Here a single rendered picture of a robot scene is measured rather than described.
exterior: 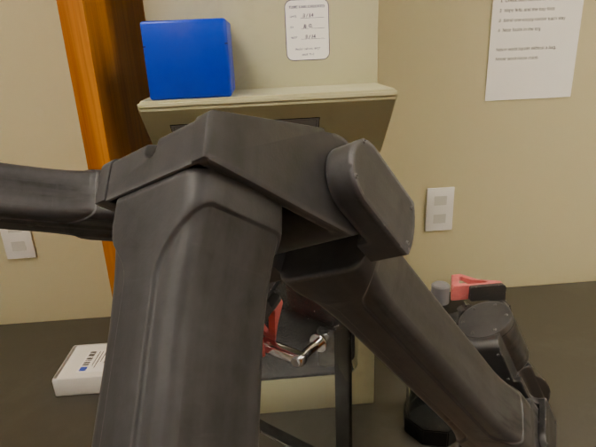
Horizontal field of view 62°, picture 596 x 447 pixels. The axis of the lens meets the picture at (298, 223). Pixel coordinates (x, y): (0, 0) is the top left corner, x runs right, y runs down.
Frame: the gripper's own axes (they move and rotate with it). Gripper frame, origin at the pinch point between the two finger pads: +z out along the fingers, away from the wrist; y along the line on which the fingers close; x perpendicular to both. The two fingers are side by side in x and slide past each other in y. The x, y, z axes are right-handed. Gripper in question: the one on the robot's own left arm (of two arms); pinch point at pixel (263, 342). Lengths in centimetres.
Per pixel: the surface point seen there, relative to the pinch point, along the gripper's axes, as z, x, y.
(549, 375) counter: 46, 27, -35
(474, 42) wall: 2, -1, -87
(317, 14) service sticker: -27.7, -3.5, -35.5
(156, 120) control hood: -26.3, -13.6, -10.9
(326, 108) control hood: -20.7, 2.9, -23.2
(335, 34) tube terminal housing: -24.6, -1.7, -35.9
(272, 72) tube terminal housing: -22.9, -8.6, -28.5
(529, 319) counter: 54, 19, -53
